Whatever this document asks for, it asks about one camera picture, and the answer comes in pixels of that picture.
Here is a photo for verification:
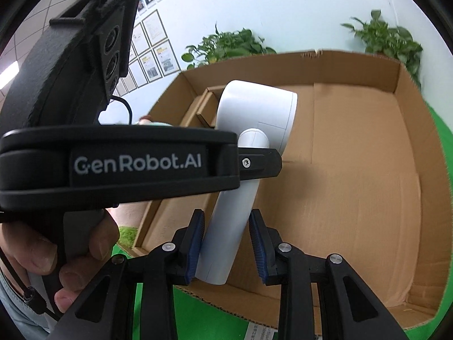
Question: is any small cardboard box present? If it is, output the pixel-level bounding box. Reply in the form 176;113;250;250
180;86;227;128

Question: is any white package with green label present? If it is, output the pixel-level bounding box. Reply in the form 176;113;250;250
248;322;280;340

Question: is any ceiling light panel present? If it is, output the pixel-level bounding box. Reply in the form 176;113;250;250
0;60;20;87

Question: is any person's left hand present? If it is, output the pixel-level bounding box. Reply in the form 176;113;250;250
0;214;121;314

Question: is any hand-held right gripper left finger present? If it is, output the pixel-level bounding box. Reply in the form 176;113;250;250
50;209;206;340

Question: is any small potted plant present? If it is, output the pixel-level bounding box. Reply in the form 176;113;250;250
340;10;423;89

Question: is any large cardboard box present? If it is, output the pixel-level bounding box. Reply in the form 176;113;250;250
133;50;446;337

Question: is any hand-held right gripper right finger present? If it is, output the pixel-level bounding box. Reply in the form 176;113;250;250
248;209;411;340

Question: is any white hair dryer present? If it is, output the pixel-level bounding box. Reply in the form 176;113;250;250
195;80;298;286

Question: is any green tablecloth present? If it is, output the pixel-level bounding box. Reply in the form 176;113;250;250
111;99;453;340

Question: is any wall of framed certificates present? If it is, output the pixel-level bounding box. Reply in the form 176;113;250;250
113;9;181;96

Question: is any person's light blue clothing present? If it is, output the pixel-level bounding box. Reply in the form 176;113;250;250
0;267;50;335

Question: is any black cable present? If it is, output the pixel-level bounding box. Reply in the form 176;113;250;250
109;95;134;125

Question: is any black wrist cord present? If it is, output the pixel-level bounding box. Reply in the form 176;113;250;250
0;244;61;324

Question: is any bushy potted plant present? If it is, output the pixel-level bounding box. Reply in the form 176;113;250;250
181;23;277;71

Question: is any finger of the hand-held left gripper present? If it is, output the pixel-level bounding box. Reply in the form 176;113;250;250
236;147;283;182

